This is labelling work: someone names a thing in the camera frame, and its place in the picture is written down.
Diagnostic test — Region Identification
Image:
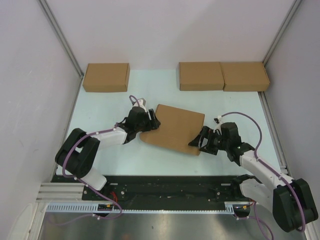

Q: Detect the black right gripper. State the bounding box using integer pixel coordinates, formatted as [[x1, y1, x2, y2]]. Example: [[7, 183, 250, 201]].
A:
[[188, 126, 229, 156]]

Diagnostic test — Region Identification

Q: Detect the aluminium corner post right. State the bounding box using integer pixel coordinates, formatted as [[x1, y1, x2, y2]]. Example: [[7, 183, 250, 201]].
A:
[[262, 0, 304, 67]]

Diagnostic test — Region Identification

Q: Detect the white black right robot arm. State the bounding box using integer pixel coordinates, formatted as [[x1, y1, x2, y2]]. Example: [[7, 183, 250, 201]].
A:
[[189, 122, 319, 233]]

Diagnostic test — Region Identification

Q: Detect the aluminium corner post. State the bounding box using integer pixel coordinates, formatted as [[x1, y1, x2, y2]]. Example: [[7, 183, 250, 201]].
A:
[[37, 0, 84, 79], [262, 0, 304, 67]]

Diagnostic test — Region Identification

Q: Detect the aluminium corner post left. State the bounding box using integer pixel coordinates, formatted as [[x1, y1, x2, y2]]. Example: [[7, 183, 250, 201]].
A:
[[37, 0, 84, 79]]

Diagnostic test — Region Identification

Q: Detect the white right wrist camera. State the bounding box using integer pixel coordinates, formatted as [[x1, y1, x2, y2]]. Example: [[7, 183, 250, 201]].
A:
[[213, 115, 223, 132]]

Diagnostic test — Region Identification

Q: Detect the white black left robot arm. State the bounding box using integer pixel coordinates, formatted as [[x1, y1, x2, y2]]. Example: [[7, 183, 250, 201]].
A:
[[55, 106, 161, 200]]

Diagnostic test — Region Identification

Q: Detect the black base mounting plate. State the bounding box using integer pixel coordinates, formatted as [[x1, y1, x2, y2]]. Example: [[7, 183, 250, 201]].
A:
[[51, 174, 292, 208]]

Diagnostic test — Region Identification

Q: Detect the white slotted cable duct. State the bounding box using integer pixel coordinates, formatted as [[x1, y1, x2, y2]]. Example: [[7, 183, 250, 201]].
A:
[[46, 201, 253, 215]]

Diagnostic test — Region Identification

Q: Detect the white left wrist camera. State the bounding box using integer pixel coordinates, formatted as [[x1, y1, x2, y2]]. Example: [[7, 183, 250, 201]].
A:
[[133, 98, 147, 112]]

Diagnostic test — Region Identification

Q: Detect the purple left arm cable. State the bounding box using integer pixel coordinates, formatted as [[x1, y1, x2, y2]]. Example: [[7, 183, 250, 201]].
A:
[[47, 95, 141, 226]]

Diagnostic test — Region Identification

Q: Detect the cardboard box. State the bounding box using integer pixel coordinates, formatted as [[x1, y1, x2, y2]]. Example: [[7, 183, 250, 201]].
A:
[[179, 62, 225, 91], [82, 63, 130, 93], [139, 104, 205, 156], [221, 61, 270, 92]]

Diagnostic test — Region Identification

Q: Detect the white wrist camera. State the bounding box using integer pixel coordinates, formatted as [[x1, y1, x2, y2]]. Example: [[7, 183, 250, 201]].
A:
[[213, 115, 223, 132], [133, 98, 147, 112]]

